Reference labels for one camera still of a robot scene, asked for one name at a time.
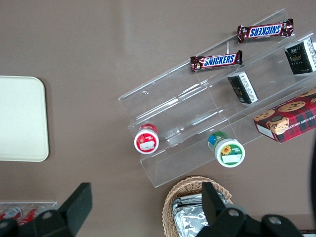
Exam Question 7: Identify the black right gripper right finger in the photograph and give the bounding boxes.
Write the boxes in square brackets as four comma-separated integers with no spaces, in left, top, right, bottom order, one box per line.
[199,182,248,237]

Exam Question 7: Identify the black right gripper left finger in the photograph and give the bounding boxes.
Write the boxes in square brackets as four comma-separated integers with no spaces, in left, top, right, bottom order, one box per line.
[29,182,93,237]

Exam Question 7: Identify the tan oval wicker basket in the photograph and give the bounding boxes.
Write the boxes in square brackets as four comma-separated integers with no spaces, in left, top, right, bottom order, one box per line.
[161,175,233,237]

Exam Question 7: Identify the cream plastic serving tray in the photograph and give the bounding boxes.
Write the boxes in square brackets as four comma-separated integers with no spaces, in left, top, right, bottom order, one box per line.
[0,76,50,162]

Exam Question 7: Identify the silver foil pack stack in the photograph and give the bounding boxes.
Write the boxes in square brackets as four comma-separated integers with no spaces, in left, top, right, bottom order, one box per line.
[171,193,231,237]

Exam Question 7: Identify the clear acrylic bottle rack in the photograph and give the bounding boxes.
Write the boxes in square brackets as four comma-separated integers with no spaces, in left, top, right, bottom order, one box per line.
[0,201,58,224]

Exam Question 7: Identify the green label white-lid jar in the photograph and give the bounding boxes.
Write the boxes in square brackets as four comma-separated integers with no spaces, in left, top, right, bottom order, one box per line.
[207,131,246,168]

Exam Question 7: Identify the red label white-lid jar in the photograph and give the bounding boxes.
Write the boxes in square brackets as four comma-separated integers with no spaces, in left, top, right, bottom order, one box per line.
[133,123,160,155]

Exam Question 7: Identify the clear acrylic step display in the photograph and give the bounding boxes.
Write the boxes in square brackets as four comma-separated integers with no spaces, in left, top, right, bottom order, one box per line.
[118,8,316,189]

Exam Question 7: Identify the red tartan cookie box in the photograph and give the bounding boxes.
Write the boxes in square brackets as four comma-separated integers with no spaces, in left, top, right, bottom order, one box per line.
[253,87,316,144]

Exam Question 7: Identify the small black tea box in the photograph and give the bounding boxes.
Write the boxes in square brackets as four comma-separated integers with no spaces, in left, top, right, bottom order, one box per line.
[284,38,316,76]
[227,71,260,107]

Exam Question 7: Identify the brown Snickers bar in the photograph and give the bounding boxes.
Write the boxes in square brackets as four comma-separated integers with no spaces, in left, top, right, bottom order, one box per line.
[190,49,243,73]
[237,18,295,44]

